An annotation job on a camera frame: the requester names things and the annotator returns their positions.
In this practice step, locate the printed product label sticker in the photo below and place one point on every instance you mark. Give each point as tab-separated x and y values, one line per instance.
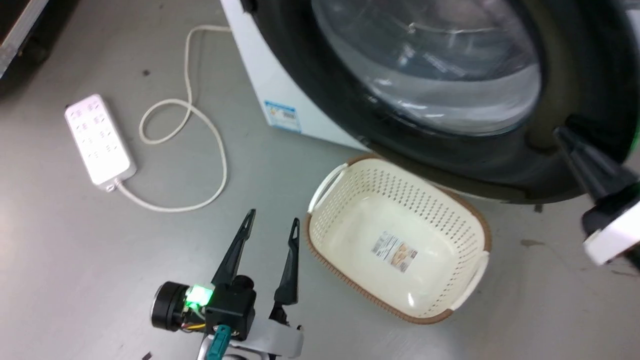
395	251

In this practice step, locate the white washing machine body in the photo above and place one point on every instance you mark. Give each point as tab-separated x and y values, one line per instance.
280	85

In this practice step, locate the black case with metal edge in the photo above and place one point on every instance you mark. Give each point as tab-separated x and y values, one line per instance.
17	30

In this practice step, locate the black round glass washer door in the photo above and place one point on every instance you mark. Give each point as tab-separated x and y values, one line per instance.
320	75

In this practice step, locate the left gripper black block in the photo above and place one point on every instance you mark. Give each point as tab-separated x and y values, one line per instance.
231	307

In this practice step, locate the blue energy label sticker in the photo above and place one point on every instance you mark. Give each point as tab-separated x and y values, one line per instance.
283	116

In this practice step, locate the cream perforated laundry basket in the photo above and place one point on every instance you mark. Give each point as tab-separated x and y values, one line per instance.
400	295

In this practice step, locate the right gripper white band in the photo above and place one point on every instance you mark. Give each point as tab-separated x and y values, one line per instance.
617	227

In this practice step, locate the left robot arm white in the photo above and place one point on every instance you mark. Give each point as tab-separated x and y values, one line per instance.
241	357

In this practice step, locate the white power strip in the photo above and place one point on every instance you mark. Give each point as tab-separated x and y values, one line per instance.
98	137

